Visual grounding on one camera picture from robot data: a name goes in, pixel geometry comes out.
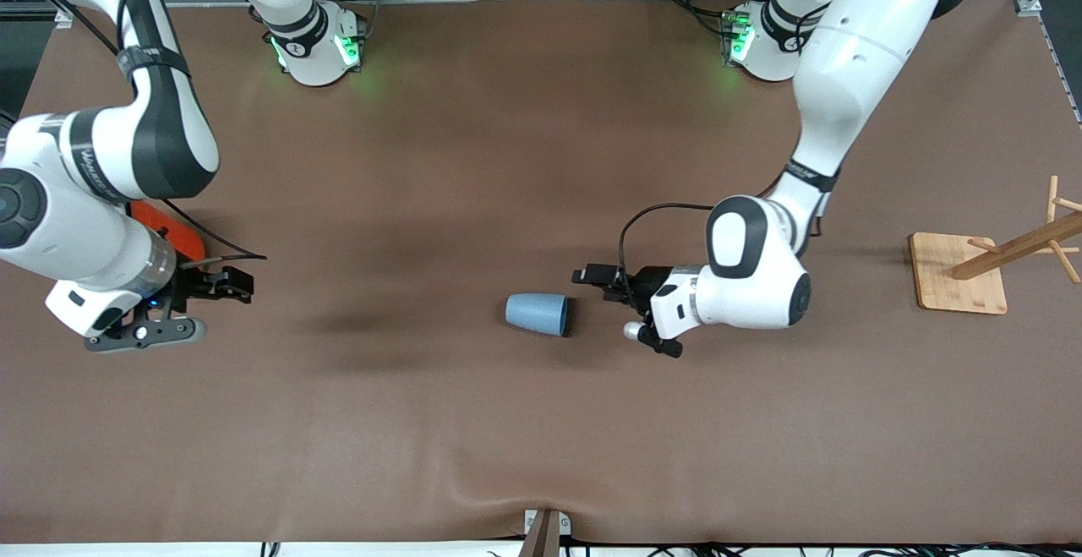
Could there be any light blue cup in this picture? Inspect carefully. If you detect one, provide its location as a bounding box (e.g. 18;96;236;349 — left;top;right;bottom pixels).
505;292;571;338

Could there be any orange can with grey lid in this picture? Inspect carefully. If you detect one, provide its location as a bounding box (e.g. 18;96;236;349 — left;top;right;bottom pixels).
127;199;207;267

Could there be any brown table mat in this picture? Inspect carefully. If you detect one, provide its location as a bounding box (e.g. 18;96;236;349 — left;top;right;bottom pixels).
0;0;1082;545

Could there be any brown flat bar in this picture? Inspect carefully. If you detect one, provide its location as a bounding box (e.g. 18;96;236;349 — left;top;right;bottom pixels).
517;510;561;557

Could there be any wooden mug tree rack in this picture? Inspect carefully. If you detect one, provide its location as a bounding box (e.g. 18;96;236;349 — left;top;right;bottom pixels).
910;175;1082;315

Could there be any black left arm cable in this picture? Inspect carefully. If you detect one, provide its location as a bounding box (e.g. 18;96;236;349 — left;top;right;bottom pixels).
617;202;719;289

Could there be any grey metal bracket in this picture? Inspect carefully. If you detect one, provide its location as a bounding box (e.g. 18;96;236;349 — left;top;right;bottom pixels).
522;508;573;538

